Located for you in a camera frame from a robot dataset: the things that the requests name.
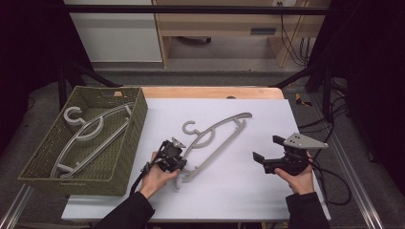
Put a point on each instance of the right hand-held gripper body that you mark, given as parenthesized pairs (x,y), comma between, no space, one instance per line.
(293,160)

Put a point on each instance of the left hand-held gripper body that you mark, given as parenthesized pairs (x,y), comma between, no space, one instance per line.
(170,157)

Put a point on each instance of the grey plastic clothes hanger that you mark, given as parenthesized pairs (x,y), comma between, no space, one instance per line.
(219,148)
(83,137)

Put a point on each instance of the green woven basket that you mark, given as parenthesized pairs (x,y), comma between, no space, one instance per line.
(127,149)

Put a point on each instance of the person's right hand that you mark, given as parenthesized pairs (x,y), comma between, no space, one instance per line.
(301,184)

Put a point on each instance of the person's left hand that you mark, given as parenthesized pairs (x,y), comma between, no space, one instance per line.
(156,181)

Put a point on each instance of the white table mat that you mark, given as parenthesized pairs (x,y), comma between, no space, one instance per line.
(238,191)

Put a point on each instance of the yellow and black floor object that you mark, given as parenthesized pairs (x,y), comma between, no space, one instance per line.
(301,100)

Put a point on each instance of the black metal stand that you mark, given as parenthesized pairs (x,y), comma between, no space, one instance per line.
(63,82)
(325,89)

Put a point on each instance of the black curtain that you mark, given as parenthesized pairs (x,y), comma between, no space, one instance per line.
(28,63)
(375,79)

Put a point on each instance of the white cabinet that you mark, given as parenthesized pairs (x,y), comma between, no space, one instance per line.
(117,38)

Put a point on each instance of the beige wooden desk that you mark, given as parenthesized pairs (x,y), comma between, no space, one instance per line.
(216,24)

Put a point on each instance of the aluminium floor rail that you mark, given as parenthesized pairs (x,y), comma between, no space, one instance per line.
(14,208)
(359,191)

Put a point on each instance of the black horizontal frame bar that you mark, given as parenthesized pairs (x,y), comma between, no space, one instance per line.
(191,10)

